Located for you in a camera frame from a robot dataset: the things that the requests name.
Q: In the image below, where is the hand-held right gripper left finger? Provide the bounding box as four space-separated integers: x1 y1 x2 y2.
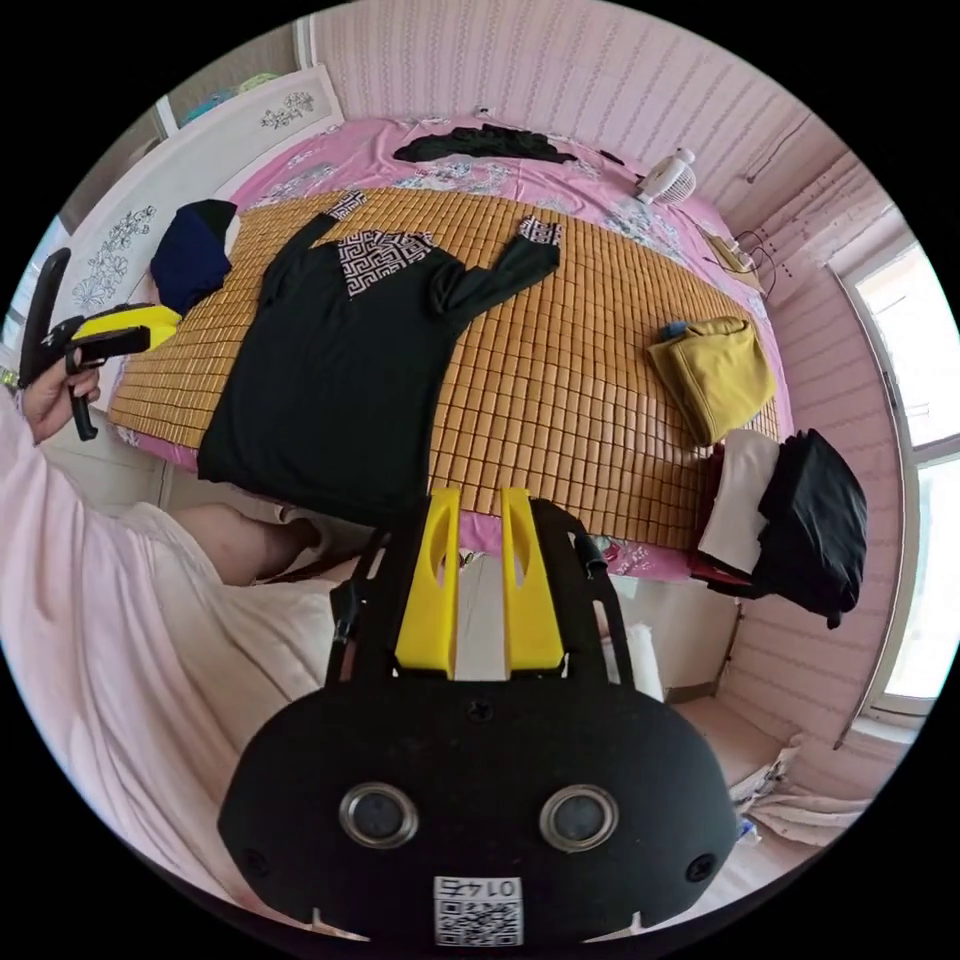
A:
394 486 461 682

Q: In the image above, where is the black long sleeve shirt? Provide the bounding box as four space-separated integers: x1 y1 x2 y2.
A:
196 212 564 528

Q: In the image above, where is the person's left hand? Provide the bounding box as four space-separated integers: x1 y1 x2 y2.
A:
20 358 103 448

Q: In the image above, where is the person's left forearm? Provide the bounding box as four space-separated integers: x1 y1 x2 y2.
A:
0 393 181 646

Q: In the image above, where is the window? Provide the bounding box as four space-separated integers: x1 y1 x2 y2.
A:
838 238 950 723

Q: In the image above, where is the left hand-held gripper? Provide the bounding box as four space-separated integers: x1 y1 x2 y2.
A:
43 302 184 444

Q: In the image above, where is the folded navy garment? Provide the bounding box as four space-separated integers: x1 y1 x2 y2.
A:
148 199 241 317

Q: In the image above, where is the white flower-print headboard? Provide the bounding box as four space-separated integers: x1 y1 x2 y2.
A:
58 62 346 354

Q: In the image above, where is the small white fan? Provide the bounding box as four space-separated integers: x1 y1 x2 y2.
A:
635 147 698 208

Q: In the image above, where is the folded yellow garment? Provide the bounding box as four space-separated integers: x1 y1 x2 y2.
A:
646 316 780 448

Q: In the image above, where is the pile of clothes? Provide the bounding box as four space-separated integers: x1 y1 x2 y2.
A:
688 427 870 631

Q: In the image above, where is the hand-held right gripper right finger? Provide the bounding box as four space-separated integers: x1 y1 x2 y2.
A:
500 487 565 682

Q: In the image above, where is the crumpled black garment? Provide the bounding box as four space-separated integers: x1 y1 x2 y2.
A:
392 123 580 167

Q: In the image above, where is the bed with woven mat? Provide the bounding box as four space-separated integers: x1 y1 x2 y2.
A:
104 112 798 588

